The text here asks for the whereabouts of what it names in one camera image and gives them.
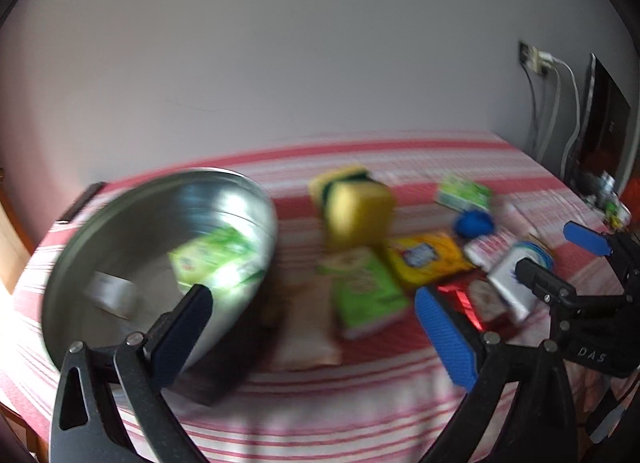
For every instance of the clutter on side table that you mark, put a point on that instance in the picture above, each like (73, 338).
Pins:
(601, 197)

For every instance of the wooden window frame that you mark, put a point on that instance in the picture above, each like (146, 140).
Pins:
(16, 246)

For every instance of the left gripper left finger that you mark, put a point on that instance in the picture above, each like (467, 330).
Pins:
(86, 425)

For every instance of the yellow cookie packet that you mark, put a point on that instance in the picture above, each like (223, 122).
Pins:
(420, 260)

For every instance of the dark bed headboard strip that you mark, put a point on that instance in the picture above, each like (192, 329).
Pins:
(80, 202)

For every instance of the silver foil packet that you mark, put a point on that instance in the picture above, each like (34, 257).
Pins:
(112, 294)

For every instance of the green tissue pack in tin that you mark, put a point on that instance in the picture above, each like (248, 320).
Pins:
(221, 260)

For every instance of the wall power socket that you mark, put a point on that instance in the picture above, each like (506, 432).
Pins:
(533, 60)

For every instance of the black monitor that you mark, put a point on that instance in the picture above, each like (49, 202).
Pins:
(605, 120)

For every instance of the beige snack packet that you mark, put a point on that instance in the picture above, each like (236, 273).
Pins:
(306, 340)

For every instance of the red shiny snack packet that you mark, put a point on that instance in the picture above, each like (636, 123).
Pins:
(480, 302)

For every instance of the white red text box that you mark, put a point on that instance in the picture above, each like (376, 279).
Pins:
(485, 251)

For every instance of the yellow green sponge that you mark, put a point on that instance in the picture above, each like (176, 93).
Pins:
(320, 186)

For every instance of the green snack packet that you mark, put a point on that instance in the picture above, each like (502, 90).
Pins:
(365, 295)

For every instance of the red white striped bedsheet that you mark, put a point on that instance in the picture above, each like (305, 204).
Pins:
(390, 397)

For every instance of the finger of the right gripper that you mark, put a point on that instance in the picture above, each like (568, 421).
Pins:
(588, 239)
(543, 283)

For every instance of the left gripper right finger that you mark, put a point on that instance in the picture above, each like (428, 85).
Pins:
(540, 425)

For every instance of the blue cloth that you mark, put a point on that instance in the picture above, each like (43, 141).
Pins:
(473, 224)

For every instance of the white blue milk carton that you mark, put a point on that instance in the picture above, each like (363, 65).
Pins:
(520, 300)

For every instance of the round metal tin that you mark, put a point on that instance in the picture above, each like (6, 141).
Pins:
(131, 237)

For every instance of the green tissue pack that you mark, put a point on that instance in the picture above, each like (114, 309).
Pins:
(221, 260)
(461, 195)

